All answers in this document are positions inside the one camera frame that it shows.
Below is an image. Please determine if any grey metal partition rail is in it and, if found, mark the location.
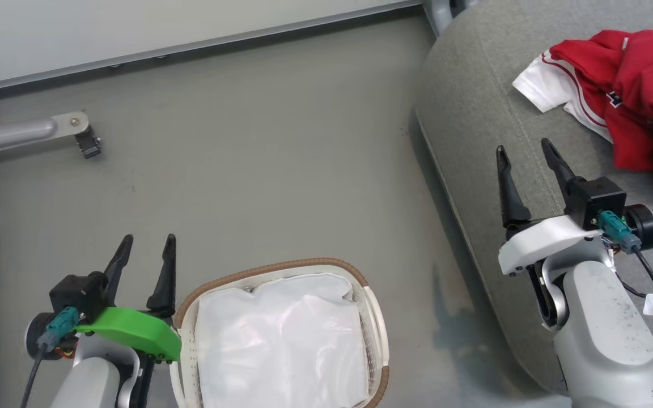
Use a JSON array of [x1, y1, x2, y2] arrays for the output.
[[0, 0, 425, 95]]

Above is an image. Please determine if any long grey metal partition foot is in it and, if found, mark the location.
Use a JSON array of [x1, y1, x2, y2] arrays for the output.
[[0, 112, 90, 155]]

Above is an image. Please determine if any black left cable teal plug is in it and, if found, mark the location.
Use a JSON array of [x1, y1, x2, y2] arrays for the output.
[[19, 307, 81, 408]]

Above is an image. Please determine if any black caster wheel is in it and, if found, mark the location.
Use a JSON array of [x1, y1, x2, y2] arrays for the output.
[[75, 127, 103, 160]]

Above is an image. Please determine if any upright grey metal partition foot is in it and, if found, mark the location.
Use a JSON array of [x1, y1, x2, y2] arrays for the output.
[[424, 0, 477, 36]]

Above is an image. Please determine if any black cable teal plug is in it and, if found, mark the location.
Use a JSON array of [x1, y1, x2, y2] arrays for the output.
[[597, 210, 653, 355], [19, 307, 81, 408]]

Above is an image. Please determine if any white basket liner cloth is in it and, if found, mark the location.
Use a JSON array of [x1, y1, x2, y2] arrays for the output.
[[195, 273, 370, 408]]

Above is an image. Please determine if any grey fabric sofa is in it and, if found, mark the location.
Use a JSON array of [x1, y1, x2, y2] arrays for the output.
[[414, 0, 653, 397]]

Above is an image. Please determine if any red and white jersey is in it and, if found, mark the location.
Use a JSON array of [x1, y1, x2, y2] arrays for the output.
[[512, 24, 653, 203]]

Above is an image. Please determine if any white laundry basket brown rim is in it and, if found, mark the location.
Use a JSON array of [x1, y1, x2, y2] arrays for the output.
[[169, 258, 390, 408]]

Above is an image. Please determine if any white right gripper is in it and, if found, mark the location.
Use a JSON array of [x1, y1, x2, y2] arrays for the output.
[[495, 138, 603, 277]]

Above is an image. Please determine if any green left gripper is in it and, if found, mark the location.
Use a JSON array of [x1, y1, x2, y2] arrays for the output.
[[74, 233, 183, 363]]

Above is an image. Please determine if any black right cable teal plug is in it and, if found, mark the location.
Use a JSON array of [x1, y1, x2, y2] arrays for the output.
[[597, 210, 653, 355]]

